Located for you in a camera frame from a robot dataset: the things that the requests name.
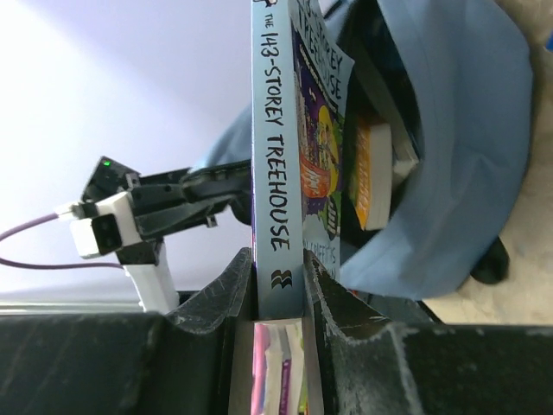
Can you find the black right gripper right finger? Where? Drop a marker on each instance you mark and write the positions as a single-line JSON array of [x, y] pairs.
[[359, 362]]

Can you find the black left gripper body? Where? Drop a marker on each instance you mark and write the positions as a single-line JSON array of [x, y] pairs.
[[174, 201]]

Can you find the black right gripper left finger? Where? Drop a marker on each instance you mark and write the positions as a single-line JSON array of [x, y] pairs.
[[195, 360]]

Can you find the orange treehouse book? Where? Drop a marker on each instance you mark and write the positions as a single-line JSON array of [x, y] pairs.
[[371, 182]]

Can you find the purple book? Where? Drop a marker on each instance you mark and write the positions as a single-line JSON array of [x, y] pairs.
[[300, 78]]

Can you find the blue fabric backpack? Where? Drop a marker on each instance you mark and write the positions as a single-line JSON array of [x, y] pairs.
[[469, 66]]

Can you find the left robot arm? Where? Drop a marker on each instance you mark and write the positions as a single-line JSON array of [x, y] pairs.
[[147, 267]]

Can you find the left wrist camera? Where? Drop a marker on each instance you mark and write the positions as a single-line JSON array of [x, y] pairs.
[[102, 227]]

